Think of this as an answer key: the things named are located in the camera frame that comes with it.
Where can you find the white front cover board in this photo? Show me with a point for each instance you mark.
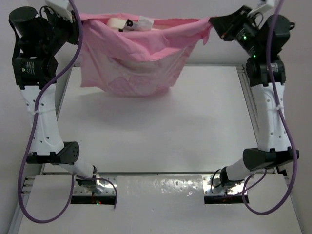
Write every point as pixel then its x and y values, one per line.
pixel 158 205

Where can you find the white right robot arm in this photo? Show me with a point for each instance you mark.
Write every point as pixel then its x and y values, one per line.
pixel 266 73

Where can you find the cream pillow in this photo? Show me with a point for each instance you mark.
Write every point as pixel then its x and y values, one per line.
pixel 128 25

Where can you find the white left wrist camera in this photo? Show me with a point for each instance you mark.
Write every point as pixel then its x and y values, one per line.
pixel 62 8

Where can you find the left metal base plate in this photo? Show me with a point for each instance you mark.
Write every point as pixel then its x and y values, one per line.
pixel 101 186

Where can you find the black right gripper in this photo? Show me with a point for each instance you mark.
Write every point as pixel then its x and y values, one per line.
pixel 225 25

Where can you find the metal base plate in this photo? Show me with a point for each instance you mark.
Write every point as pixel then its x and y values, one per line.
pixel 213 189
pixel 101 186

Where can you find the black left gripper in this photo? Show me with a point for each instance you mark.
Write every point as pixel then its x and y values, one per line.
pixel 71 28

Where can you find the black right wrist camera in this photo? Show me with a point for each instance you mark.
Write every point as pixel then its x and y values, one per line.
pixel 263 7

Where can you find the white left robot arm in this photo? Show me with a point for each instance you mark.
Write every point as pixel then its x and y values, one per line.
pixel 36 80

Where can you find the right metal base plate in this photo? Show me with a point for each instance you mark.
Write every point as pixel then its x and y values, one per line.
pixel 213 189

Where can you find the pink pillowcase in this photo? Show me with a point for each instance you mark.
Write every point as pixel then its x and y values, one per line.
pixel 137 63

